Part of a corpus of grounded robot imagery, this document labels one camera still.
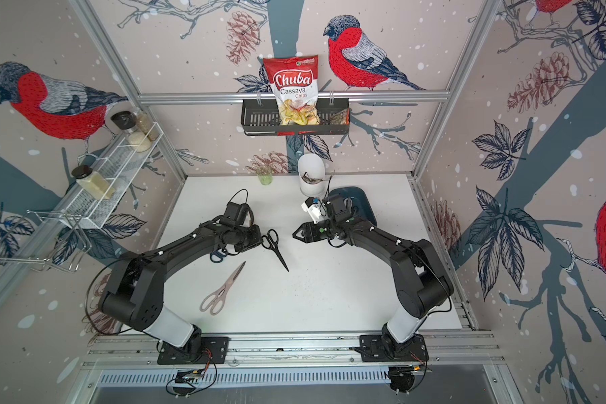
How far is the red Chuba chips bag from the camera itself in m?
0.81

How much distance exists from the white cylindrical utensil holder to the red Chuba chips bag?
0.66 feet

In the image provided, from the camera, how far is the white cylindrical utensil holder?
42.0 inches
